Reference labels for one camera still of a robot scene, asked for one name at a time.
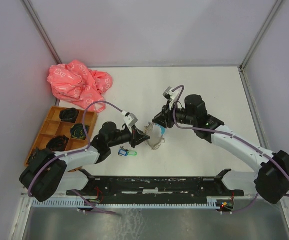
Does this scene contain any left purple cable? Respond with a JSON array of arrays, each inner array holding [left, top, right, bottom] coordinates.
[[28, 100, 130, 216]]

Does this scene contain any blue key tag on table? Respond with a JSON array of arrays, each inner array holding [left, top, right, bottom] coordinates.
[[118, 148, 129, 157]]

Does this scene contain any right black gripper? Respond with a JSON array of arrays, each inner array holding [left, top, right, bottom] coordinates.
[[152, 100, 196, 129]]

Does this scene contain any black bundle middle compartment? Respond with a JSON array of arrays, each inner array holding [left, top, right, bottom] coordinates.
[[46, 135, 69, 152]]

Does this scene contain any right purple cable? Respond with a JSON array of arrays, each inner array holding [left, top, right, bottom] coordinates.
[[171, 85, 289, 214]]

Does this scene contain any orange wooden compartment tray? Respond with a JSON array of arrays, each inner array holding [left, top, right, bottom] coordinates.
[[24, 106, 98, 167]]

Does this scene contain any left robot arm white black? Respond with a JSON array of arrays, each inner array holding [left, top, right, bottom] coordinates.
[[19, 121, 150, 202]]

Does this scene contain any aluminium frame rail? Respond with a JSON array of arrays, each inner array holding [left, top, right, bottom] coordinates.
[[20, 177, 289, 200]]

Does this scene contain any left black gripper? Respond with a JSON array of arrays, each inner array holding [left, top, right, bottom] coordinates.
[[108, 124, 150, 148]]

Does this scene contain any silver keyring chain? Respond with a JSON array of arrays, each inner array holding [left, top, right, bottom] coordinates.
[[144, 121, 166, 151]]

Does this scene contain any green key tag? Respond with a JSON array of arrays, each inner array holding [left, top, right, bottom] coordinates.
[[128, 150, 138, 157]]

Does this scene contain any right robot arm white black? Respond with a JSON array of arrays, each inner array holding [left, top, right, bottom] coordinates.
[[152, 91, 289, 204]]

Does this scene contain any green black bundle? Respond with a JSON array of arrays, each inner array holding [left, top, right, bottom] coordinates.
[[70, 123, 90, 140]]

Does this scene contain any purple cable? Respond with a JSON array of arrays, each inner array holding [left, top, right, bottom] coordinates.
[[171, 85, 289, 214], [28, 100, 130, 216]]

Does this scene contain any light blue key tag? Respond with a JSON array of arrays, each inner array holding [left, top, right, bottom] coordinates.
[[159, 125, 166, 136]]

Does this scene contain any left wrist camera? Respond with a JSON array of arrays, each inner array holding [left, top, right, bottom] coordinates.
[[123, 112, 138, 128]]

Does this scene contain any white cable duct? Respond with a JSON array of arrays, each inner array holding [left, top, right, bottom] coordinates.
[[31, 196, 223, 208]]

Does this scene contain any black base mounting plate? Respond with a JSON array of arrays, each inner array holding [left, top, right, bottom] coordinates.
[[78, 176, 244, 204]]

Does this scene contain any pink plastic bag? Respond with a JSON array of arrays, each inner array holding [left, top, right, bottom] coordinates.
[[47, 60, 114, 113]]

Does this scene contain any black bundle compartment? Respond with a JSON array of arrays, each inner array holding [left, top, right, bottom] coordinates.
[[59, 108, 79, 123], [46, 135, 69, 152]]

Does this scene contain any black bundle top compartment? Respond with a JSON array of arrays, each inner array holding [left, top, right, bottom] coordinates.
[[59, 108, 79, 123]]

